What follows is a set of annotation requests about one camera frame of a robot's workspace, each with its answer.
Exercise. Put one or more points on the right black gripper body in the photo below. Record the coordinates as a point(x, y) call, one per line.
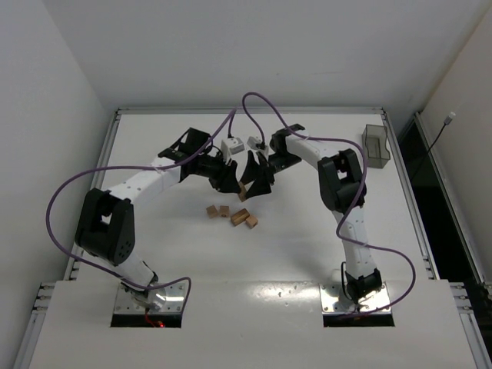
point(265, 167)

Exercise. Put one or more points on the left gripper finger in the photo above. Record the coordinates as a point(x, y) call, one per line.
point(216, 183)
point(228, 182)

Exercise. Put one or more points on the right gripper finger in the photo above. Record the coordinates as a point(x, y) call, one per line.
point(260, 184)
point(251, 169)

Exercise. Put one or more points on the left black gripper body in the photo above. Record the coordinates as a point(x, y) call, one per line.
point(224, 175)

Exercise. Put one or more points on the long dark wood block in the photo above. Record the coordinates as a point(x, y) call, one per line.
point(242, 195)

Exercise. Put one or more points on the grey translucent plastic bin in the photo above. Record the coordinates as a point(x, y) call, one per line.
point(375, 146)

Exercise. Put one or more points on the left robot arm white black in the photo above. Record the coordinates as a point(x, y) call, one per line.
point(106, 227)

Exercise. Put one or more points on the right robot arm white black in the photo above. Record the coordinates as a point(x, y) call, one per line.
point(342, 192)

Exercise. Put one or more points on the light wood cube with letter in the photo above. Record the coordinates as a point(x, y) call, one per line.
point(224, 211)

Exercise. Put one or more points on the light wood cube right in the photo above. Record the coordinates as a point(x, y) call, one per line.
point(251, 221)

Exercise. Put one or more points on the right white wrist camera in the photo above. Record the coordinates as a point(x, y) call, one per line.
point(255, 143)

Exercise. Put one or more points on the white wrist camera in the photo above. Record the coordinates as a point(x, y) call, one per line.
point(255, 143)
point(231, 146)

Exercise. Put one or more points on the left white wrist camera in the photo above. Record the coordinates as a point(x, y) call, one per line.
point(231, 146)

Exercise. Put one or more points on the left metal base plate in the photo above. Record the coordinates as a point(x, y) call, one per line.
point(169, 300)

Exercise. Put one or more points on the metal base plate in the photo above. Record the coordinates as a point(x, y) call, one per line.
point(334, 302)
point(169, 300)

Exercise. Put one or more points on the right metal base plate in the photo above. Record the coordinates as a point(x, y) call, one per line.
point(334, 302)

